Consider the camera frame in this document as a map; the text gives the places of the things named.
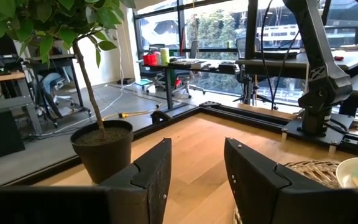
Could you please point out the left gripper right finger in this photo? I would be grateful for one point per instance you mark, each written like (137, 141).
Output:
(253, 186)

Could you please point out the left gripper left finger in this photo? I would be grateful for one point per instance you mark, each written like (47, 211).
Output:
(148, 186)

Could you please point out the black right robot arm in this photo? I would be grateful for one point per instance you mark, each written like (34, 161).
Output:
(322, 77)

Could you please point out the black plant pot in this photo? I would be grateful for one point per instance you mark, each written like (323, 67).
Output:
(104, 161)

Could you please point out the woven straw placemat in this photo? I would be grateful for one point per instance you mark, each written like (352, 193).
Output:
(315, 174)

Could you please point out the round serving plate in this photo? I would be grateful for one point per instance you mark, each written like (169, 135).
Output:
(345, 174)

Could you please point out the black office desk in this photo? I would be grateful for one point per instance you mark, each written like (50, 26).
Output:
(169, 84)

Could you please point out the grey office chair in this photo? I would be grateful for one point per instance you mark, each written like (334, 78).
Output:
(154, 77)
(185, 79)

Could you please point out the black mesh office chair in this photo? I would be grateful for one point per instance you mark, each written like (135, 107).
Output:
(242, 74)

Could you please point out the red container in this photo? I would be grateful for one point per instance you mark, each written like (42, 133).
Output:
(150, 59)

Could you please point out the yellow-green cylinder cup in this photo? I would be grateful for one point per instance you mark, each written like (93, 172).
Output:
(165, 56)

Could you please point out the small red object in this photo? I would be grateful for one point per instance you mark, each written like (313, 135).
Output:
(339, 58)

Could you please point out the black framed window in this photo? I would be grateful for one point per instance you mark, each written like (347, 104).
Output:
(216, 28)

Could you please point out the wooden top desk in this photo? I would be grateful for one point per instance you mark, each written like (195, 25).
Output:
(2, 77)

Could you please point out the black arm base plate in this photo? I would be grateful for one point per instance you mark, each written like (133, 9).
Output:
(337, 133)

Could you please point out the black vertical post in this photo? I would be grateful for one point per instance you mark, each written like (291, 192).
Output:
(251, 31)

